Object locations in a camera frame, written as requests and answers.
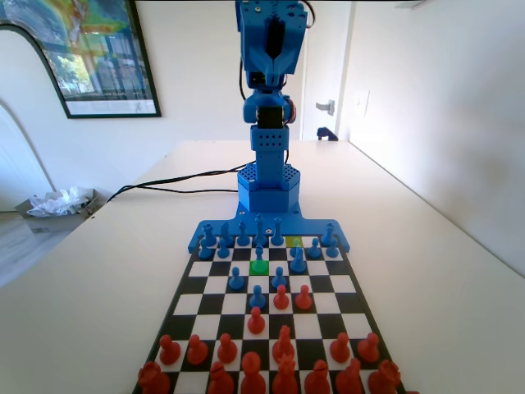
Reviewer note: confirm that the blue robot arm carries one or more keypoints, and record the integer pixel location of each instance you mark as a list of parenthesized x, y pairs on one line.
[(268, 164)]

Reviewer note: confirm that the red chess knight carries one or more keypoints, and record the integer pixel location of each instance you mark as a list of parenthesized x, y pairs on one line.
[(350, 377), (283, 342)]

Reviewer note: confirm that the red chess rook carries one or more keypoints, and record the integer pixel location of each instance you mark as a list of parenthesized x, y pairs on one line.
[(385, 377), (153, 379)]

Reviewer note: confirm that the white light switch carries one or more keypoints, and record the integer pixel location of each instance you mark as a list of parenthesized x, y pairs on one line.
[(362, 104)]

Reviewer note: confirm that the blue base plate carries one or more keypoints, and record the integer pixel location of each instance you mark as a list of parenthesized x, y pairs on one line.
[(311, 227)]

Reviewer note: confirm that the red chess pawn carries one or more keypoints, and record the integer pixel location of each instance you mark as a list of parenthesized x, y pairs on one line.
[(256, 322), (169, 351), (281, 299), (197, 351), (226, 349), (368, 348), (339, 348), (302, 298)]

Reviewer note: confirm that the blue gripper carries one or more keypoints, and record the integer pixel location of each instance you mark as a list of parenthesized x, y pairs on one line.
[(274, 61)]

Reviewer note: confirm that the blue chess bishop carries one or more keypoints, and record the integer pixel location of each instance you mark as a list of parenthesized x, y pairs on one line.
[(243, 236), (259, 256)]

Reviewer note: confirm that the white door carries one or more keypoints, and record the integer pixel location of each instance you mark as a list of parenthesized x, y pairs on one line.
[(324, 61)]

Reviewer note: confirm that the framed wall poster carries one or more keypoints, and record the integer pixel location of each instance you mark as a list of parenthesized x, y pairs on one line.
[(102, 49)]

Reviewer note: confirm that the red chess bishop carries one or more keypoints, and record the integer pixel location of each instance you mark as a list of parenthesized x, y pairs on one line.
[(316, 379), (220, 381)]

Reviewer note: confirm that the blue chess queen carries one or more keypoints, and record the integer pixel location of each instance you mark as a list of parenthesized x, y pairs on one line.
[(277, 234)]

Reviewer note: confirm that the blue chess pawn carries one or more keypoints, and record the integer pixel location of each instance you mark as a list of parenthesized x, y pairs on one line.
[(313, 249), (204, 251), (279, 279), (222, 249), (295, 243), (332, 249), (236, 281), (257, 299)]

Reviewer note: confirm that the crumpled clear plastic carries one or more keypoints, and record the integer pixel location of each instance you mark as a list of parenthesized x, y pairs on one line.
[(53, 203)]

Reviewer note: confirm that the black and white chessboard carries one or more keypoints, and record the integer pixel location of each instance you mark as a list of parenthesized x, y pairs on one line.
[(328, 303)]

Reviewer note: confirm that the grey cardboard box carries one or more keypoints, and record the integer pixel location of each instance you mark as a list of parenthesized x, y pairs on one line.
[(53, 223)]

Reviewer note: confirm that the blue chess knight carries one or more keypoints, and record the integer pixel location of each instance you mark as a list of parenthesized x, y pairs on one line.
[(297, 262), (225, 232)]

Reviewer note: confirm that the blue table clamp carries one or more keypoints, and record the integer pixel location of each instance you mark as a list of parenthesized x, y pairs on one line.
[(326, 134)]

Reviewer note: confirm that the blue chess rook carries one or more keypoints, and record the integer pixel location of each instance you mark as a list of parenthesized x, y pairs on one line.
[(327, 233), (208, 235)]

